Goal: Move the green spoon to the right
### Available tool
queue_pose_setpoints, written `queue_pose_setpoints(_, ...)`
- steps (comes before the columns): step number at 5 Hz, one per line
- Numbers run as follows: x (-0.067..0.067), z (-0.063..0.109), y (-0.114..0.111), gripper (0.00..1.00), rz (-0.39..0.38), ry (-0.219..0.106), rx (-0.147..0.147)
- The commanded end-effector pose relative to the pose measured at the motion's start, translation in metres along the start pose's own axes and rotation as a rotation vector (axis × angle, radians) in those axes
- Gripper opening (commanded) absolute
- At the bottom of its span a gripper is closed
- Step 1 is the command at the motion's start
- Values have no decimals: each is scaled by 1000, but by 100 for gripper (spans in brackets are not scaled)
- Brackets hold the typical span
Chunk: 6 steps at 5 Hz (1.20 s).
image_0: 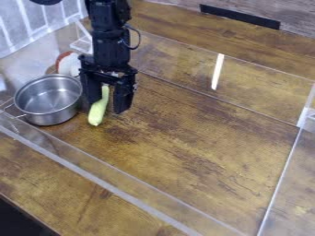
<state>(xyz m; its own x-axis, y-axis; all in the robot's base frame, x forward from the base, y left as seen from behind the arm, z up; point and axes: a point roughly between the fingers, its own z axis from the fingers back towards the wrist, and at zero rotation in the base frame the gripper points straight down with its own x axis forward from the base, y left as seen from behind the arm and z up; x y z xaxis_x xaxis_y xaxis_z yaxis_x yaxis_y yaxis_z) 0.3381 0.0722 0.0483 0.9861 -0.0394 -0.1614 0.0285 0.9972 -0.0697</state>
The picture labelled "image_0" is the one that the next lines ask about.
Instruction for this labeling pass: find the clear acrylic barrier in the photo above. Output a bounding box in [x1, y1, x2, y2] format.
[258, 84, 315, 236]
[0, 110, 246, 236]

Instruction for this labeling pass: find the clear acrylic stand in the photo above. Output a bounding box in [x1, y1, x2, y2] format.
[71, 21, 94, 54]

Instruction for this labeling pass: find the black cable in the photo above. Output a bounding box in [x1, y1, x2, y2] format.
[121, 23, 143, 51]

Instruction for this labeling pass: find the clear acrylic right barrier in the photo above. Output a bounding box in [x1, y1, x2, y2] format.
[258, 84, 315, 236]

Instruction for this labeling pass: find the stainless steel pot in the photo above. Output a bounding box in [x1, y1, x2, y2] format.
[0, 74, 83, 126]

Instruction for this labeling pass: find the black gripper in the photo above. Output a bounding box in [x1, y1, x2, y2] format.
[79, 53, 138, 114]

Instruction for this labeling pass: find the red and white toy mushroom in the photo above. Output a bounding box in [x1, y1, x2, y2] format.
[55, 51, 81, 77]

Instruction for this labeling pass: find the green handled metal spoon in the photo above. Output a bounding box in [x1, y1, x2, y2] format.
[87, 85, 110, 126]

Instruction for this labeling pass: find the black strip on table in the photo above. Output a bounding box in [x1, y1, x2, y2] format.
[200, 4, 281, 30]

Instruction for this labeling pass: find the clear acrylic front barrier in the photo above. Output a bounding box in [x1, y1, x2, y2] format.
[0, 110, 246, 236]

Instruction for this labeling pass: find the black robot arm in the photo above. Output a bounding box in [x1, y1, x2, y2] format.
[79, 0, 138, 114]

